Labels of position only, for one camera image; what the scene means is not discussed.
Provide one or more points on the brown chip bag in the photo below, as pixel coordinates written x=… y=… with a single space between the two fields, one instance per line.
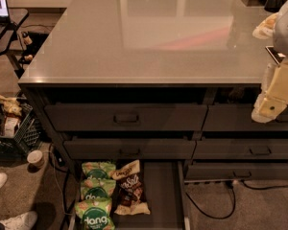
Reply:
x=131 y=199

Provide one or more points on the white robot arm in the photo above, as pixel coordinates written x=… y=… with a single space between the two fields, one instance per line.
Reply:
x=275 y=26

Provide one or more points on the top right drawer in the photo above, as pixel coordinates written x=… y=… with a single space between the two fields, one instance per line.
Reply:
x=237 y=117

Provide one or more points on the middle right drawer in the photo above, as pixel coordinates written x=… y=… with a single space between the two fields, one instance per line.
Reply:
x=241 y=149

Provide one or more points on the bottom right drawer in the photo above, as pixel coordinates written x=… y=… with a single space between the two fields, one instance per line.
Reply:
x=214 y=171

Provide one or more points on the open bottom left drawer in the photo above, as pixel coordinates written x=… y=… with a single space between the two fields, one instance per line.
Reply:
x=164 y=190

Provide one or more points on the green chip bag top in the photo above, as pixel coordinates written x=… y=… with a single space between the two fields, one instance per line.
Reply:
x=102 y=170

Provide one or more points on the middle left drawer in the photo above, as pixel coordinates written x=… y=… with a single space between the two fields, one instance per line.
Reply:
x=130 y=148

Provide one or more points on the green chip bag middle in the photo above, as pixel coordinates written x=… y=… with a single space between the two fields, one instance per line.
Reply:
x=97 y=188

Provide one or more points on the top left drawer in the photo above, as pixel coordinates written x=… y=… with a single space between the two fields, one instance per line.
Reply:
x=126 y=116

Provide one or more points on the green dang chip bag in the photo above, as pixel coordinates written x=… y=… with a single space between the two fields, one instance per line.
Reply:
x=95 y=214

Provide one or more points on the black white fiducial marker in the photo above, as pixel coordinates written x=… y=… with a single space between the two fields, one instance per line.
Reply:
x=277 y=56

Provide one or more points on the paper cup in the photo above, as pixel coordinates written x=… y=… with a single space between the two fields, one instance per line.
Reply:
x=36 y=158

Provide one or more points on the black plastic crate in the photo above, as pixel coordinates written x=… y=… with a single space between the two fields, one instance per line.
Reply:
x=26 y=136

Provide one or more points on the snack bags in crate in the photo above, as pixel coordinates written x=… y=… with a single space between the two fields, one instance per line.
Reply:
x=12 y=115

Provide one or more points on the black side desk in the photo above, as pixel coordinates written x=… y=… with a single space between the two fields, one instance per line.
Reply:
x=17 y=16

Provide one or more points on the white shoe lower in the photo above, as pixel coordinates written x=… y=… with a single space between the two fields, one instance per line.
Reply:
x=25 y=221

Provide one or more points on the dark cabinet frame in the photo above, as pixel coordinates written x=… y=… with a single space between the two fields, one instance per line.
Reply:
x=41 y=95

